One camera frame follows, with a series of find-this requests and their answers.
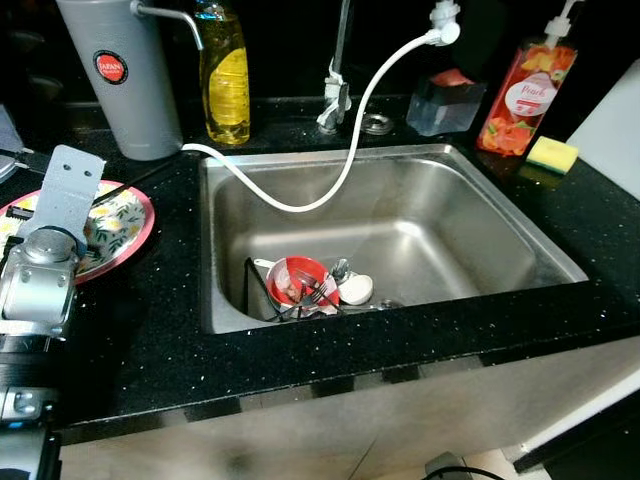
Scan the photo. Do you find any steel fork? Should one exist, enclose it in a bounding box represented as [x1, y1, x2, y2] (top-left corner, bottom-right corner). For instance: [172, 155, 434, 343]
[295, 272, 346, 313]

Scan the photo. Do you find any black chopstick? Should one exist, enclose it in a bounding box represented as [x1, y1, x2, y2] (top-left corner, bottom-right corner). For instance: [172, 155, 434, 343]
[90, 163, 181, 204]
[243, 257, 286, 323]

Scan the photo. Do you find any floral patterned plate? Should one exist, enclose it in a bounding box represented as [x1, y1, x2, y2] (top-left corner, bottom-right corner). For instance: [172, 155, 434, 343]
[85, 185, 146, 271]

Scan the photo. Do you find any light grey kitchen appliance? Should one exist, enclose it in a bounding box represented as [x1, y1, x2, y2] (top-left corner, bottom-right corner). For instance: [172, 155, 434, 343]
[0, 100, 26, 186]

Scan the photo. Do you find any yellow green sponge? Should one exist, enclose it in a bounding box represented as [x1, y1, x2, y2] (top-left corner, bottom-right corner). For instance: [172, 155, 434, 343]
[525, 135, 581, 176]

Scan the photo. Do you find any peach hand soap pump bottle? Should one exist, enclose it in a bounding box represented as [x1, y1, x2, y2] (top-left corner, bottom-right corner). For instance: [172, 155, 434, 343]
[475, 0, 581, 158]

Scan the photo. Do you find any stainless steel sink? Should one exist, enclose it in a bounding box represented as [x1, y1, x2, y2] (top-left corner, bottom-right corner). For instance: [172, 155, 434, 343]
[197, 143, 591, 336]

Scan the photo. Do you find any clear plastic sponge holder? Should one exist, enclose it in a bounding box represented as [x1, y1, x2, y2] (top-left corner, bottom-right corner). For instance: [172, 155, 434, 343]
[405, 68, 488, 138]

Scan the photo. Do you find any red sponge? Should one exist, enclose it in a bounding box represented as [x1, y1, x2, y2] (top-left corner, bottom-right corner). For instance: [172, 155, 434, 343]
[430, 68, 476, 89]

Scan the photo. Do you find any steel spoon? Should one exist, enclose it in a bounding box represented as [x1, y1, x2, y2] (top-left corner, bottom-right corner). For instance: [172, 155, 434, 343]
[328, 257, 353, 286]

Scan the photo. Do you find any white torn tape strip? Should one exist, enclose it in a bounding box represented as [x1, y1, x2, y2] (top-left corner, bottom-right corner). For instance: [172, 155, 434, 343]
[318, 62, 351, 131]

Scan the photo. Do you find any red bowl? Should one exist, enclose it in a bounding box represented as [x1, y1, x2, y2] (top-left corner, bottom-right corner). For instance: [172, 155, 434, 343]
[265, 255, 331, 311]

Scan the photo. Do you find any steel gooseneck faucet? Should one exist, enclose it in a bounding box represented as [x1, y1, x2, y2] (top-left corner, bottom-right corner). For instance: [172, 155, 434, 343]
[315, 0, 356, 136]

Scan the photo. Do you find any yellow dish soap bottle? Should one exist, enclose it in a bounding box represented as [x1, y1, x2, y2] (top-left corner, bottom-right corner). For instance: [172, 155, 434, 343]
[193, 0, 251, 146]

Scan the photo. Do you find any pink plate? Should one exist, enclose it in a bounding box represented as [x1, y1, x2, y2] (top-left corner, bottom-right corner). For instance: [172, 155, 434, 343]
[0, 178, 156, 286]

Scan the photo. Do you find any grey water filter canister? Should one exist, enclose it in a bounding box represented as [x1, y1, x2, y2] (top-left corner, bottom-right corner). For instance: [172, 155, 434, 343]
[55, 0, 206, 161]

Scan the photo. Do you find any white faucet hose adapter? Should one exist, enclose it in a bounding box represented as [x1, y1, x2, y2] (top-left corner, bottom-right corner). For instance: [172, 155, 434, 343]
[428, 0, 463, 46]

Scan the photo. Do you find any steel countertop hole ring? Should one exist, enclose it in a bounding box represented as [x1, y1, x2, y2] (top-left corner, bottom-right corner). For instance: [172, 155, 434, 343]
[360, 113, 394, 136]

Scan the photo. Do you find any white flexible hose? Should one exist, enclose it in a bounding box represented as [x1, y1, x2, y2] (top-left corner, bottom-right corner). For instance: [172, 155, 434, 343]
[180, 30, 441, 214]

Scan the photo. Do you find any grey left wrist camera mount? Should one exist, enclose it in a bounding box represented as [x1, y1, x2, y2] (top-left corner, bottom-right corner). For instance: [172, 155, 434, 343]
[15, 145, 106, 256]

